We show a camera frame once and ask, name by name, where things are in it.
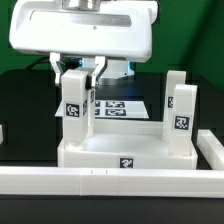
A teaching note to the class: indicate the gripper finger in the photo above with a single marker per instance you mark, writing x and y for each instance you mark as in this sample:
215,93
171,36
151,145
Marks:
56,61
92,77

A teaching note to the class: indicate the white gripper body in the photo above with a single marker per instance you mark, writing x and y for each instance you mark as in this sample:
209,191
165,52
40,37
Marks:
118,29

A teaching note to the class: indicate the white desk tabletop tray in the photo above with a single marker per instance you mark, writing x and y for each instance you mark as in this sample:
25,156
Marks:
127,144

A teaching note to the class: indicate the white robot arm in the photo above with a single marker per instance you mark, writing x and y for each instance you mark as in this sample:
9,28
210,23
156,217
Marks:
81,4

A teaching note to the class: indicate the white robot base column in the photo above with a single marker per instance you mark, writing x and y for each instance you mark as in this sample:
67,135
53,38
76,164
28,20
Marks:
115,69

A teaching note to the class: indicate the white sheet with fiducial tags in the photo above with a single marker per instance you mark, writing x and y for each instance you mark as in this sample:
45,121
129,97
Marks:
105,109

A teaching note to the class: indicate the white block at left edge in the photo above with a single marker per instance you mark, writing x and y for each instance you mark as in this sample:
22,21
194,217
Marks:
1,134

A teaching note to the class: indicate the white front fence rail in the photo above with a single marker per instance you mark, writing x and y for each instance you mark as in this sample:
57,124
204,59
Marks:
111,182

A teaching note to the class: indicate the white fence rail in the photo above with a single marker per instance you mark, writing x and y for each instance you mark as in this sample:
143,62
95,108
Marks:
111,182
211,148

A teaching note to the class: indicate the white right fence rail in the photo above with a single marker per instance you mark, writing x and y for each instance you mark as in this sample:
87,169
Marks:
211,148

